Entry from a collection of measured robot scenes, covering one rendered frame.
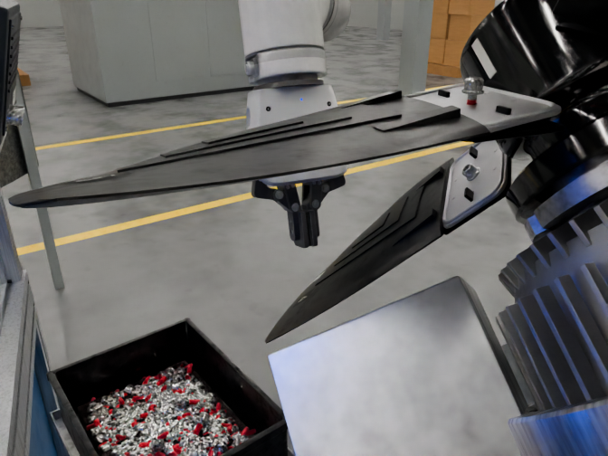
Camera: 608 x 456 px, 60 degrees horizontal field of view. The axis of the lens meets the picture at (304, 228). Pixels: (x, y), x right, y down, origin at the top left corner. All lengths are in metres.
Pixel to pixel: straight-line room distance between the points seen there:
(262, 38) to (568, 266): 0.36
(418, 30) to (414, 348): 6.28
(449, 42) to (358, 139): 8.46
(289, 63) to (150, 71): 6.06
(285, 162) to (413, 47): 6.39
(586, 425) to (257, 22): 0.44
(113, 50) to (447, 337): 6.19
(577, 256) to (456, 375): 0.10
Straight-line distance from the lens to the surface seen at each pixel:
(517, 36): 0.39
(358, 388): 0.37
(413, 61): 6.61
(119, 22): 6.44
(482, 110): 0.34
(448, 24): 8.79
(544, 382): 0.33
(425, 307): 0.36
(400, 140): 0.26
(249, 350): 2.05
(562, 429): 0.30
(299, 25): 0.55
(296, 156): 0.23
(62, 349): 2.24
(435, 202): 0.46
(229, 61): 6.98
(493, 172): 0.43
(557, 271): 0.32
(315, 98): 0.56
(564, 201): 0.34
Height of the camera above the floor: 1.25
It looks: 25 degrees down
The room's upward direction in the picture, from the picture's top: straight up
